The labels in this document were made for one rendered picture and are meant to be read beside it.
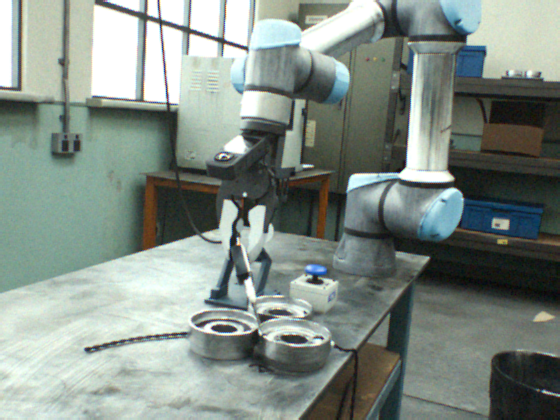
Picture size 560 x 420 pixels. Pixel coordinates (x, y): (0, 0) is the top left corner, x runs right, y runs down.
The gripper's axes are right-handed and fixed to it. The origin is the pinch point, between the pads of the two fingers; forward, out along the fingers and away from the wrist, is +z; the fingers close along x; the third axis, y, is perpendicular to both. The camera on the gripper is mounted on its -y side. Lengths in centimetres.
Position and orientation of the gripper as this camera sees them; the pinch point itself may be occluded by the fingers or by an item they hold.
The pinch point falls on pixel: (238, 253)
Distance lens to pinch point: 88.9
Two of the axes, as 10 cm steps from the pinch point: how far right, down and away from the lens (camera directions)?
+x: -9.1, -1.5, 3.9
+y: 3.9, 0.3, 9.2
